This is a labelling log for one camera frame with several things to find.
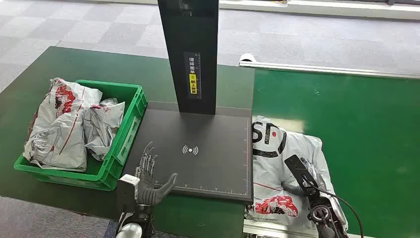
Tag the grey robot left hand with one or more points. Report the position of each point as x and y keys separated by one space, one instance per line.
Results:
x=146 y=192

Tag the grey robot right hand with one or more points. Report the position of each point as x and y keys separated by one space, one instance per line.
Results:
x=293 y=189

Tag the white black-logo courier package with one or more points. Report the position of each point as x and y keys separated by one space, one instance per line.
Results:
x=272 y=170

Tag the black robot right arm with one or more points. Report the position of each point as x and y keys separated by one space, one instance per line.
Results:
x=323 y=215

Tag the small crumpled grey package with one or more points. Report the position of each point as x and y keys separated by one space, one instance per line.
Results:
x=100 y=128

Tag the green conveyor belt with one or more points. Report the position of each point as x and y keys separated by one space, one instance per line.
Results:
x=361 y=115

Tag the large white red-print package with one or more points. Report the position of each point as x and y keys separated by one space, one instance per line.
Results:
x=55 y=131

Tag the green plastic crate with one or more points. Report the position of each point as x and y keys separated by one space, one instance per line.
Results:
x=108 y=170

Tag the black yellow column label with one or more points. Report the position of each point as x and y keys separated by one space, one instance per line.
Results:
x=193 y=82

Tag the black scanner column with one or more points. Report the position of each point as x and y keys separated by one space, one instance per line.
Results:
x=190 y=33

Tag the white floor ledge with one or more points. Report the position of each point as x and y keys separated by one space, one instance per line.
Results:
x=328 y=8

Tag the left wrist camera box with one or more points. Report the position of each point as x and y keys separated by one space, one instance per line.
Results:
x=126 y=193

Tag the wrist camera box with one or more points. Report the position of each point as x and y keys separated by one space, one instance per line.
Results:
x=298 y=169
x=126 y=193

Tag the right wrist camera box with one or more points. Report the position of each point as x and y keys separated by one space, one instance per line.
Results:
x=298 y=169

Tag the aluminium conveyor end rail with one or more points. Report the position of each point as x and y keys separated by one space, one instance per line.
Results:
x=262 y=230

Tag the black scanner base plate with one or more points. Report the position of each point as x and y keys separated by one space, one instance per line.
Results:
x=210 y=164

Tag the aluminium conveyor side rail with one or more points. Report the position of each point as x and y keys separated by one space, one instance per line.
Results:
x=328 y=69

